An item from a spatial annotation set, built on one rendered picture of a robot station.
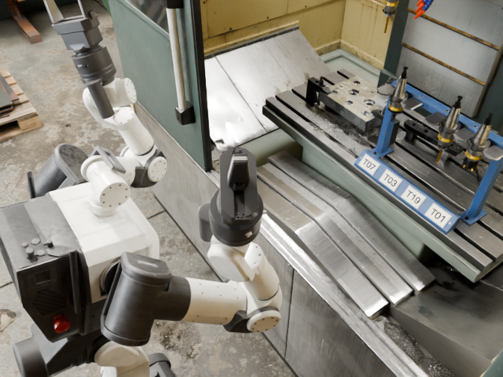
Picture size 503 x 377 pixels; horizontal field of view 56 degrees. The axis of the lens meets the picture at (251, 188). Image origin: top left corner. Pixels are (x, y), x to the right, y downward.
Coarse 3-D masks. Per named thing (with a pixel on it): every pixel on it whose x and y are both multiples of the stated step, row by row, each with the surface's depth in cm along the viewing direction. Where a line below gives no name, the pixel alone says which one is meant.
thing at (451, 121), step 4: (452, 108) 149; (456, 108) 148; (460, 108) 148; (452, 112) 149; (456, 112) 149; (448, 116) 151; (452, 116) 150; (456, 116) 149; (448, 120) 151; (452, 120) 150; (456, 120) 150; (444, 124) 153; (448, 124) 151; (452, 124) 151; (456, 124) 151
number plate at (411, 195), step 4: (408, 188) 171; (412, 188) 170; (404, 192) 172; (408, 192) 171; (412, 192) 170; (416, 192) 169; (404, 196) 172; (408, 196) 171; (412, 196) 170; (416, 196) 169; (420, 196) 168; (424, 196) 167; (408, 200) 171; (412, 200) 170; (416, 200) 169; (420, 200) 168; (412, 204) 169; (416, 204) 169; (420, 204) 168; (416, 208) 168
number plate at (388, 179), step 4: (384, 172) 178; (388, 172) 177; (384, 176) 178; (388, 176) 177; (392, 176) 176; (396, 176) 175; (380, 180) 179; (384, 180) 178; (388, 180) 177; (392, 180) 176; (396, 180) 175; (400, 180) 174; (384, 184) 178; (388, 184) 176; (392, 184) 176; (396, 184) 175; (392, 188) 175; (396, 188) 174
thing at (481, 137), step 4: (484, 124) 142; (480, 128) 143; (484, 128) 142; (488, 128) 142; (476, 132) 145; (480, 132) 144; (484, 132) 143; (488, 132) 143; (476, 136) 145; (480, 136) 144; (484, 136) 143; (488, 136) 144; (472, 140) 147; (476, 140) 145; (480, 140) 144; (484, 140) 144; (480, 144) 145; (484, 144) 145
